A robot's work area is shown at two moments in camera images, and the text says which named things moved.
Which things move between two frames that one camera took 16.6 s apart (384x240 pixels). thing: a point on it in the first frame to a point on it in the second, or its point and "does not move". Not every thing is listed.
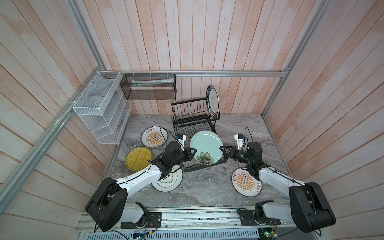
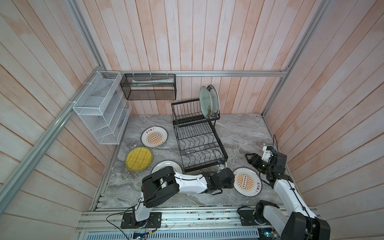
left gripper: x=189 y=156 to x=230 y=184
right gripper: x=231 y=152 to x=254 y=159
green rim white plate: x=212 y=101 does not move
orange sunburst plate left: x=154 y=136 does not move
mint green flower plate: x=207 y=144 to x=206 y=102
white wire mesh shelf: x=104 y=110 does not move
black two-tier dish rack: x=189 y=117 does not move
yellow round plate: x=138 y=158 does not move
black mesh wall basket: x=149 y=86 does not move
